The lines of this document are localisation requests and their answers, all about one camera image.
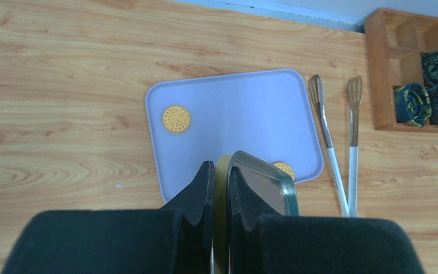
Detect orange cookie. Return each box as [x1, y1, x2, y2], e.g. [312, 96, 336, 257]
[273, 162, 295, 180]
[162, 106, 191, 134]

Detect lavender tray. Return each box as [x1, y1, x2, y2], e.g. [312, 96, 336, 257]
[145, 68, 324, 202]

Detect silver tin lid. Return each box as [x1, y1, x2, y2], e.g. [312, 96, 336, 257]
[210, 151, 299, 273]

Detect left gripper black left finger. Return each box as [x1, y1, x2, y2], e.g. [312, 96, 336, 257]
[3, 161, 214, 273]

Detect wooden compartment organizer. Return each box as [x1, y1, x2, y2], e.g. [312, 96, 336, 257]
[364, 8, 438, 133]

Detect metal tongs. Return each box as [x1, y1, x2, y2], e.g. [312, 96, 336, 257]
[308, 75, 363, 217]

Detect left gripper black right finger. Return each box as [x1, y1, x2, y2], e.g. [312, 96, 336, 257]
[228, 167, 424, 273]

